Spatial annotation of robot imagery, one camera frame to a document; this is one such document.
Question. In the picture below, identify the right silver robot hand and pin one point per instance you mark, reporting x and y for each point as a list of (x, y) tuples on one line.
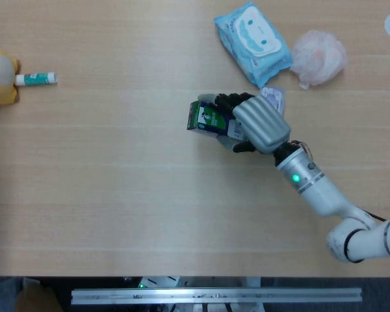
[(263, 125)]

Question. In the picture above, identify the purple toothpaste box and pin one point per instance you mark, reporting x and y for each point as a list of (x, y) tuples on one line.
[(208, 120)]

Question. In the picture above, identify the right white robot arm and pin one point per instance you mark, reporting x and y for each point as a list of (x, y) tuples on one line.
[(325, 191)]

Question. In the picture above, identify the small clear floss case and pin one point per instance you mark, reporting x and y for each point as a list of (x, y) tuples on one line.
[(276, 97)]

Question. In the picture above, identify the blue wet wipes pack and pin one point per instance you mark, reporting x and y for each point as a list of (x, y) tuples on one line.
[(252, 42)]

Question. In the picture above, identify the white pink mesh bath sponge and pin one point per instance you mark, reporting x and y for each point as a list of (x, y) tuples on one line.
[(318, 57)]

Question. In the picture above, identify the green white tube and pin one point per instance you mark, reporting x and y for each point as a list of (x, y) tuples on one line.
[(35, 79)]

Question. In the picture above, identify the yellow plush toy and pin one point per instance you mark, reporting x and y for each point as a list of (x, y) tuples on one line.
[(0, 76)]

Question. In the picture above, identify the aluminium frame rail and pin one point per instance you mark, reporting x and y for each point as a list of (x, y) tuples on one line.
[(214, 295)]

